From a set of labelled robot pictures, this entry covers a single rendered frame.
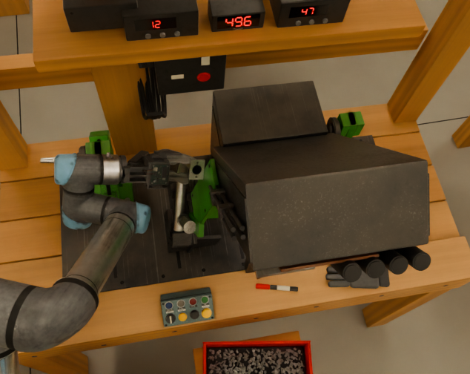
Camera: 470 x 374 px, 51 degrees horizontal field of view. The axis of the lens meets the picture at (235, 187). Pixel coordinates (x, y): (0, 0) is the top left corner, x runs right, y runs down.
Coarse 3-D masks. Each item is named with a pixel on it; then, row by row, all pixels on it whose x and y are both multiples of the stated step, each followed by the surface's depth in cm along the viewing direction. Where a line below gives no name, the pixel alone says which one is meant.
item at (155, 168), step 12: (120, 156) 124; (144, 156) 127; (156, 156) 128; (132, 168) 123; (144, 168) 125; (156, 168) 123; (168, 168) 125; (132, 180) 123; (144, 180) 124; (156, 180) 124
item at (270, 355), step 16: (208, 352) 147; (224, 352) 146; (240, 352) 147; (256, 352) 147; (272, 352) 148; (288, 352) 147; (304, 352) 150; (208, 368) 145; (224, 368) 145; (240, 368) 144; (256, 368) 144; (272, 368) 145; (288, 368) 145; (304, 368) 146
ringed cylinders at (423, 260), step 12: (384, 252) 100; (396, 252) 99; (408, 252) 100; (420, 252) 97; (336, 264) 99; (348, 264) 95; (360, 264) 99; (372, 264) 96; (384, 264) 97; (396, 264) 97; (420, 264) 98; (348, 276) 96; (372, 276) 96
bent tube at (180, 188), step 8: (192, 160) 132; (200, 160) 132; (184, 168) 144; (192, 168) 132; (200, 168) 135; (192, 176) 133; (200, 176) 134; (176, 184) 147; (176, 192) 148; (184, 192) 148; (176, 200) 148; (184, 200) 149; (176, 208) 149; (184, 208) 149; (176, 216) 149; (176, 224) 150
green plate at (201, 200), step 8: (208, 168) 130; (208, 176) 130; (216, 176) 127; (200, 184) 137; (208, 184) 130; (216, 184) 126; (192, 192) 145; (200, 192) 137; (208, 192) 130; (192, 200) 145; (200, 200) 137; (208, 200) 131; (200, 208) 137; (208, 208) 131; (200, 216) 137; (208, 216) 134; (216, 216) 138
